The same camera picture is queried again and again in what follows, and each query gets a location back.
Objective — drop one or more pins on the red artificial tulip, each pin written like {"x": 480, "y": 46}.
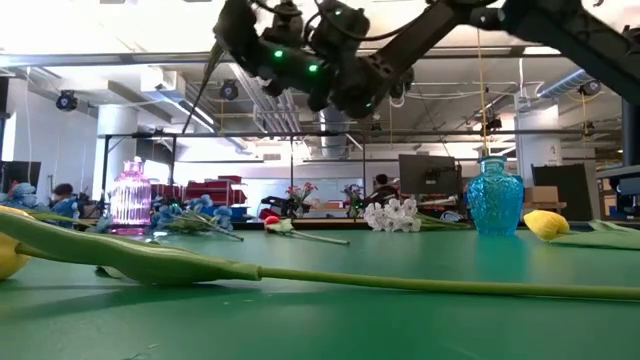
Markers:
{"x": 272, "y": 220}

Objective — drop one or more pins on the pink ribbed glass vase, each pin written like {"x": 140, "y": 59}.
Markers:
{"x": 131, "y": 200}

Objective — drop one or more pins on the yellow artificial tulip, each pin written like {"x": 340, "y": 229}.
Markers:
{"x": 150, "y": 262}
{"x": 545, "y": 225}

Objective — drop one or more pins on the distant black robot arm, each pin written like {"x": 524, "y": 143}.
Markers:
{"x": 280, "y": 202}

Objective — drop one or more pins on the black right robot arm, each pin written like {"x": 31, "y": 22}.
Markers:
{"x": 550, "y": 25}

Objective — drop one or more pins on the blue textured glass vase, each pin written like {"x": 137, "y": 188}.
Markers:
{"x": 495, "y": 200}

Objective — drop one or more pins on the red storage bins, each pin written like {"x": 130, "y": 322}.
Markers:
{"x": 220, "y": 190}

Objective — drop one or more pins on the white round column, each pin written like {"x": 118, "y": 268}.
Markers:
{"x": 117, "y": 135}

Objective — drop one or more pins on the distant pink flower bouquet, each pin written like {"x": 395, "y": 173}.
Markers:
{"x": 301, "y": 192}

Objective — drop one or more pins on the blue storage bin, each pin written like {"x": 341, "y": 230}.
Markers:
{"x": 239, "y": 212}

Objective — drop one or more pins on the distant purple flower bouquet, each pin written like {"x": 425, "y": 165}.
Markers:
{"x": 353, "y": 192}

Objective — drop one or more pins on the person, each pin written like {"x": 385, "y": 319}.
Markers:
{"x": 382, "y": 192}
{"x": 64, "y": 202}

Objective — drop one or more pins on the black background monitor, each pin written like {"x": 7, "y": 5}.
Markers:
{"x": 22, "y": 172}
{"x": 427, "y": 175}

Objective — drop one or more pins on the green table mat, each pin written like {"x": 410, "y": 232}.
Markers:
{"x": 320, "y": 330}

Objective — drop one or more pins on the white square column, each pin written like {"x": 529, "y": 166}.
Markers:
{"x": 540, "y": 145}

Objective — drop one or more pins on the brown cardboard box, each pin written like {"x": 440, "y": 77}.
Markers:
{"x": 541, "y": 194}

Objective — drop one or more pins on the large black panel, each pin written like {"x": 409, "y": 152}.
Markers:
{"x": 575, "y": 185}

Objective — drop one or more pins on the grey desk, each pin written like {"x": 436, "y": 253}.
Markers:
{"x": 620, "y": 172}

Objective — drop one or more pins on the black stand pole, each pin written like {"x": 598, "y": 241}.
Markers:
{"x": 631, "y": 140}

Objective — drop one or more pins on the black metal rack frame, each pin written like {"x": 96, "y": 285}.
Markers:
{"x": 225, "y": 134}

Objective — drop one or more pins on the silver round ceiling duct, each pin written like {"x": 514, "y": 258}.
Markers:
{"x": 334, "y": 142}

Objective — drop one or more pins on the silver corrugated ceiling duct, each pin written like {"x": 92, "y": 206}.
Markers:
{"x": 565, "y": 82}

